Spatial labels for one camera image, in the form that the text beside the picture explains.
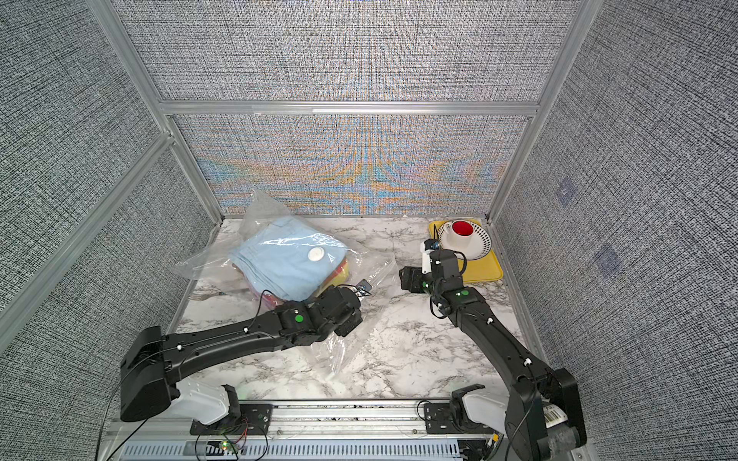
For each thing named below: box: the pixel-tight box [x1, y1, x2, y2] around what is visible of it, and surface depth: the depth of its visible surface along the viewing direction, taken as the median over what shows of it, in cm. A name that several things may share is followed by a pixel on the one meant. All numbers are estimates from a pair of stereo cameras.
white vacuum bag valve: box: [307, 245, 326, 263], surface depth 91 cm
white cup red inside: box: [447, 219, 475, 249], surface depth 107 cm
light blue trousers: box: [228, 217, 349, 302], surface depth 91 cm
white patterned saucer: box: [437, 218, 492, 261], surface depth 108 cm
